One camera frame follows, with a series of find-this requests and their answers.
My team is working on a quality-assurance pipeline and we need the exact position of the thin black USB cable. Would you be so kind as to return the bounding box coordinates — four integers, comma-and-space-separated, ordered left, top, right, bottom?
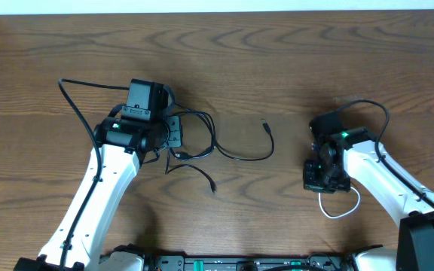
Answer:
171, 109, 275, 162

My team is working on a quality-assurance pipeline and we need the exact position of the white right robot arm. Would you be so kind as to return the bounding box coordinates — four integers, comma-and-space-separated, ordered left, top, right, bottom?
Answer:
303, 111, 434, 271

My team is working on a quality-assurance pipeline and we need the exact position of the white USB cable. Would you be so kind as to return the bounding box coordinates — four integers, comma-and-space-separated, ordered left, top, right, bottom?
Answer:
317, 185, 362, 220

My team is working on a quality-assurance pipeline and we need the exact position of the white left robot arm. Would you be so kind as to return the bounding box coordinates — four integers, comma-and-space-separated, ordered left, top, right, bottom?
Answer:
14, 79, 182, 270

